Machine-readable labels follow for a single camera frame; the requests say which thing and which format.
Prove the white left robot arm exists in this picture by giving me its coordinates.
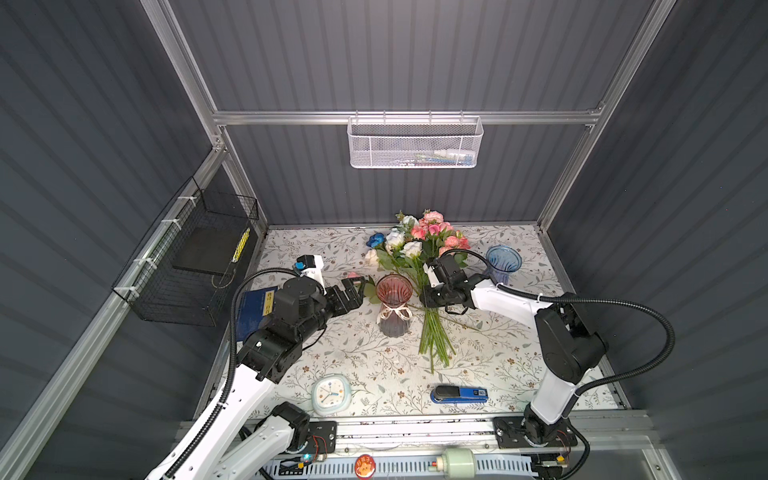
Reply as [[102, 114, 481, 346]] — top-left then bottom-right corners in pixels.
[[148, 276, 366, 479]]

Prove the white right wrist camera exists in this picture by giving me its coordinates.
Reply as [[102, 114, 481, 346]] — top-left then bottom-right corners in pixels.
[[423, 264, 442, 288]]

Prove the white mesh wall basket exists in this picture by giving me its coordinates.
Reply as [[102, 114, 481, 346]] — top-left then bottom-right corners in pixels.
[[346, 113, 484, 169]]

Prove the artificial flower bunch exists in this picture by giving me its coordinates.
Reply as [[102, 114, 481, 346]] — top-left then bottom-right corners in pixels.
[[363, 209, 472, 374]]

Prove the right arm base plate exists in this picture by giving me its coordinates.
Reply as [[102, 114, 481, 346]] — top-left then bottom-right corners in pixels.
[[492, 415, 579, 449]]

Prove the toothpaste tube in basket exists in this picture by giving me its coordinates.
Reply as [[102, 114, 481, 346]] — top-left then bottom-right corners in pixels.
[[432, 149, 476, 167]]

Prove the pale green alarm clock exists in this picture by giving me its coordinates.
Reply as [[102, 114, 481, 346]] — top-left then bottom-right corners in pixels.
[[311, 374, 352, 416]]

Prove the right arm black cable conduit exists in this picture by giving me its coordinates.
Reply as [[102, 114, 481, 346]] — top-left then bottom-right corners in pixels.
[[443, 248, 677, 421]]

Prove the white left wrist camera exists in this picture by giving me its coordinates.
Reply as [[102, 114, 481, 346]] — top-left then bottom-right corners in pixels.
[[293, 255, 325, 290]]

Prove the floral table cloth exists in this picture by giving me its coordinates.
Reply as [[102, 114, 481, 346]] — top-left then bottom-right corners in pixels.
[[248, 225, 563, 418]]

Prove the blue black stapler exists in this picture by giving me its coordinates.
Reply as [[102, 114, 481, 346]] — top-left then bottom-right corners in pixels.
[[430, 384, 489, 404]]

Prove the pale green cylinder knob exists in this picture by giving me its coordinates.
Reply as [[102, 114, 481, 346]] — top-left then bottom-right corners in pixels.
[[432, 448, 476, 479]]

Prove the black wire wall basket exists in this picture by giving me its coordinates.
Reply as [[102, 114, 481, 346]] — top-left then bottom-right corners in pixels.
[[113, 181, 260, 327]]

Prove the blue book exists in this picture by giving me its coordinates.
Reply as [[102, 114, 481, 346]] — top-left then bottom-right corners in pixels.
[[236, 286, 278, 342]]

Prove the red round sticker badge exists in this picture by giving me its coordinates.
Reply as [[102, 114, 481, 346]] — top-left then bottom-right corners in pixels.
[[353, 454, 376, 480]]

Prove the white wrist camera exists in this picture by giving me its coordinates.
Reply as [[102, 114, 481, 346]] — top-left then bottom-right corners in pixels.
[[423, 264, 442, 288], [293, 255, 325, 290]]

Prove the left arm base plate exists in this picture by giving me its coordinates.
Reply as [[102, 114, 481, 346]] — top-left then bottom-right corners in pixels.
[[285, 421, 338, 455]]

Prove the blue purple glass vase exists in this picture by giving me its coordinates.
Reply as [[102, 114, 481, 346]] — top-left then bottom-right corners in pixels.
[[485, 245, 523, 284]]

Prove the red glass vase with ribbon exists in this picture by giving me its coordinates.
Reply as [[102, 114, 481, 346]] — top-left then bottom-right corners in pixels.
[[376, 274, 413, 338]]

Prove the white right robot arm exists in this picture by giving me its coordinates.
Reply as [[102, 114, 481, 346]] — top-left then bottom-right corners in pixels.
[[421, 254, 608, 427]]

